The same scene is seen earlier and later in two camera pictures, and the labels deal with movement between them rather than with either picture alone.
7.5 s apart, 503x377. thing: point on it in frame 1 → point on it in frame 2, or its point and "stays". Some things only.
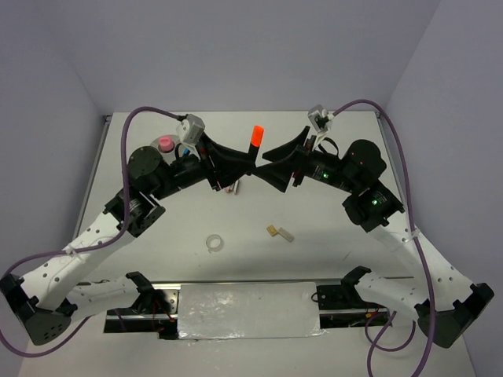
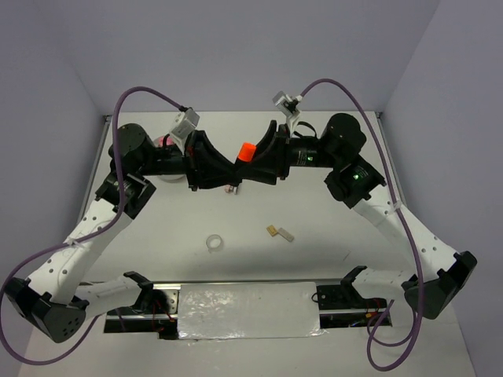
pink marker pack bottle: x=166 y=144 stays
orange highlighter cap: x=257 y=135 → x=247 y=151
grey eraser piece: x=285 y=234 stays
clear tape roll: x=214 y=243 stays
